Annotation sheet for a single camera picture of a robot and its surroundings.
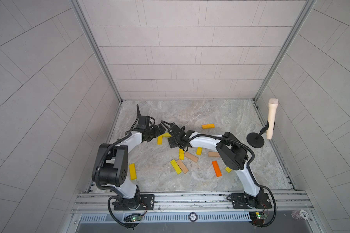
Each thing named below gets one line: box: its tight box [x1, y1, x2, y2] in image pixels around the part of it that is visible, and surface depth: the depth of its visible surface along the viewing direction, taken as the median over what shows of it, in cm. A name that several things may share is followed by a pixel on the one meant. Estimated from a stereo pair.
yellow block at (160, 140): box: [157, 134, 163, 146], surface depth 95 cm
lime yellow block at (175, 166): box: [170, 159, 183, 175], surface depth 84 cm
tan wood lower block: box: [176, 159, 189, 175], surface depth 84 cm
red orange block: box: [211, 160, 223, 178], surface depth 82 cm
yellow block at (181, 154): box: [179, 148, 185, 160], surface depth 88 cm
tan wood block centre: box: [184, 151, 199, 164], surface depth 87 cm
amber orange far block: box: [201, 123, 216, 130], surface depth 104 cm
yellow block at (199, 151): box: [195, 147, 203, 156], surface depth 90 cm
